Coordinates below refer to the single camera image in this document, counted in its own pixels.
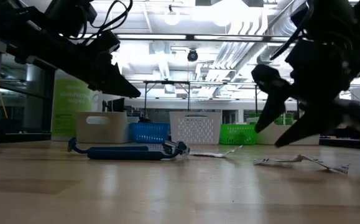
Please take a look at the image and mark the white ring light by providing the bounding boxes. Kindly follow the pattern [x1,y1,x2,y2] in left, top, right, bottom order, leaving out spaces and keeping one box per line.
[163,7,181,26]

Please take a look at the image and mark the wide white handled bin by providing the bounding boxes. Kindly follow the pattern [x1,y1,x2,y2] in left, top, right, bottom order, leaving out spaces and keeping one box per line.
[244,116,321,146]

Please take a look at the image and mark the black computer monitor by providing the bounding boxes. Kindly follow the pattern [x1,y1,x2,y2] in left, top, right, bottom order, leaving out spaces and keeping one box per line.
[101,97,126,113]

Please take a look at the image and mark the blue plastic basket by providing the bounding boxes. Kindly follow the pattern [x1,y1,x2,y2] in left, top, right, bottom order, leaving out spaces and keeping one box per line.
[129,122,171,144]

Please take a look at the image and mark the black overhead light bar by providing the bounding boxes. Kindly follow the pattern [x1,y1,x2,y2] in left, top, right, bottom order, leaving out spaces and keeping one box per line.
[116,32,292,43]

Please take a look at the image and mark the white printed sachet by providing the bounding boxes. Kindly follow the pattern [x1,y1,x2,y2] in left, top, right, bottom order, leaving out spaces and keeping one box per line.
[253,154,351,175]
[190,145,243,158]

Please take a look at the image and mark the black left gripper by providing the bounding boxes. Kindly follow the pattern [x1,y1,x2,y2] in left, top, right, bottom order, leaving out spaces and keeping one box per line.
[11,29,142,99]

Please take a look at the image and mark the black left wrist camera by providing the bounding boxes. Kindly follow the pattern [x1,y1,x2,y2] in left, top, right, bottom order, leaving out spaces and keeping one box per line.
[44,0,98,38]

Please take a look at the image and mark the small white handled bin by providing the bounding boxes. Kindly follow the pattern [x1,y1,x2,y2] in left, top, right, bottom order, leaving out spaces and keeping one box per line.
[76,111,131,144]

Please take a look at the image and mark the black background desk frame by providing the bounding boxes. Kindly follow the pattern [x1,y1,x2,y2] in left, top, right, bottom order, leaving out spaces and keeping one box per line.
[129,80,300,121]

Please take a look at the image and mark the white perforated plastic basket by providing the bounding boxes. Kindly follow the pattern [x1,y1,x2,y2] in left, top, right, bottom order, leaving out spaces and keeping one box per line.
[169,111,223,146]

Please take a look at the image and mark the green plastic basket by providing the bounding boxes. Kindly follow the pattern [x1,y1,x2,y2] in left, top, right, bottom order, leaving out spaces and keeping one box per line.
[219,123,258,146]

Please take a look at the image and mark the green disinfecting wipes canister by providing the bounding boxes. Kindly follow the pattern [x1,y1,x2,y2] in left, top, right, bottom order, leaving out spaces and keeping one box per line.
[51,70,94,141]

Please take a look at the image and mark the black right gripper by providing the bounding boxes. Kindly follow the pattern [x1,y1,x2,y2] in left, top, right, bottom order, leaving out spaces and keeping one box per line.
[250,0,360,149]

